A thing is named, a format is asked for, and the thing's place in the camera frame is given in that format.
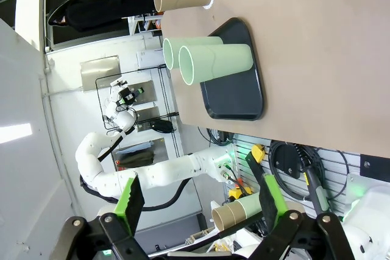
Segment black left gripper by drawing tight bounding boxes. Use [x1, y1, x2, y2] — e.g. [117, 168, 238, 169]
[118, 87, 138, 105]

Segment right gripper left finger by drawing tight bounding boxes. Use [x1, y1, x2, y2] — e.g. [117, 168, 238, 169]
[50, 177, 150, 260]

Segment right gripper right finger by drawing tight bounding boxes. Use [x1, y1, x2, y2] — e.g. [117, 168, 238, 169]
[249, 174, 356, 260]

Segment pale green cup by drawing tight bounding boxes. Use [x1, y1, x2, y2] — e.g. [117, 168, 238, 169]
[162, 36, 225, 71]
[178, 43, 254, 86]

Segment yellow emergency stop box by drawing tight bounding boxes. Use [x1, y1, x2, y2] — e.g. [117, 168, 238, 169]
[227, 186, 254, 202]

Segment long black flat plate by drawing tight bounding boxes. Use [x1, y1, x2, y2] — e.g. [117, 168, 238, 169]
[244, 149, 271, 194]

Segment black metal plates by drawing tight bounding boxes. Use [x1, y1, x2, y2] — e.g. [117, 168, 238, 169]
[275, 143, 303, 179]

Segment slotted aluminium mounting plate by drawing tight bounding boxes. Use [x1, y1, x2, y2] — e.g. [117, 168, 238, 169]
[224, 133, 390, 242]

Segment person in black coat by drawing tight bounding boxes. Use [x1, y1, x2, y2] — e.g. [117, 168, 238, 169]
[47, 0, 157, 33]

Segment black plastic tray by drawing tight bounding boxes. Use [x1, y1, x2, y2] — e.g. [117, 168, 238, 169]
[199, 17, 265, 121]

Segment steel wall panel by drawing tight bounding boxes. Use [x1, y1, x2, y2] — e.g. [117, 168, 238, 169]
[80, 55, 121, 93]

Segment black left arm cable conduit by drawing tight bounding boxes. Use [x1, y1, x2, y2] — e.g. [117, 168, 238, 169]
[79, 106, 193, 212]

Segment black handle with yellow label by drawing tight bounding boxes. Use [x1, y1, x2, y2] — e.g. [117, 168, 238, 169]
[296, 146, 332, 216]

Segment coiled black cable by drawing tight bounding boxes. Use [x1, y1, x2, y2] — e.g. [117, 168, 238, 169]
[269, 140, 350, 203]

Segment black metal bracket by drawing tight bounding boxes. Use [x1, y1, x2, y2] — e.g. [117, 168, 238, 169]
[359, 153, 390, 176]

